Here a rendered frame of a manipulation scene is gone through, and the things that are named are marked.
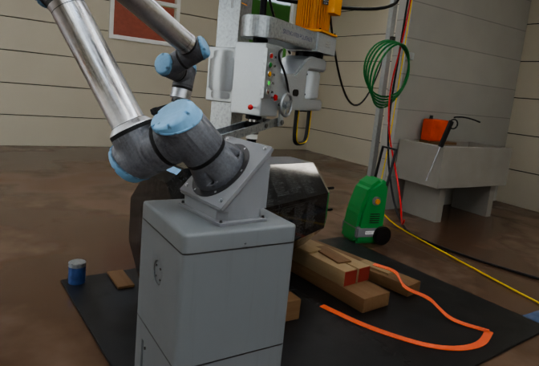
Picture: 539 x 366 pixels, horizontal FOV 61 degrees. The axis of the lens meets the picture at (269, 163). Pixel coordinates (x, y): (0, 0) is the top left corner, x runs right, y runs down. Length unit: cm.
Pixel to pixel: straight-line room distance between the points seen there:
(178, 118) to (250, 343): 76
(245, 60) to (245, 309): 163
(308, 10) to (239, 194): 209
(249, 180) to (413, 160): 411
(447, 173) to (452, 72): 147
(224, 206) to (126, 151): 36
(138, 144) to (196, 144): 19
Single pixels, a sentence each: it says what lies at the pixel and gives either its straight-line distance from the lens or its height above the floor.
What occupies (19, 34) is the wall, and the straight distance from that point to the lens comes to 841.
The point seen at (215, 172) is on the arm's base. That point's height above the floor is 101.
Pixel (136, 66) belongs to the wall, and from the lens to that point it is 872.
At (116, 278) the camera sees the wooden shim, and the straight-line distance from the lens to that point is 312.
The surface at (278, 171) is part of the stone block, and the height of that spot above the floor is 78.
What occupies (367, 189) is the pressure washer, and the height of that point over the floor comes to 50.
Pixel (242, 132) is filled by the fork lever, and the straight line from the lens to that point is 265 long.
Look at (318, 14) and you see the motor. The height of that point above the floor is 182.
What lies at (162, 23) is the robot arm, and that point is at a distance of 178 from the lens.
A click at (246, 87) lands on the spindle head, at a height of 128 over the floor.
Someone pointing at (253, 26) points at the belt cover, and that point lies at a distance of 273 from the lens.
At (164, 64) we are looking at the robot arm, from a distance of 197.
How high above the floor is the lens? 128
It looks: 9 degrees down
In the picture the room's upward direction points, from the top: 6 degrees clockwise
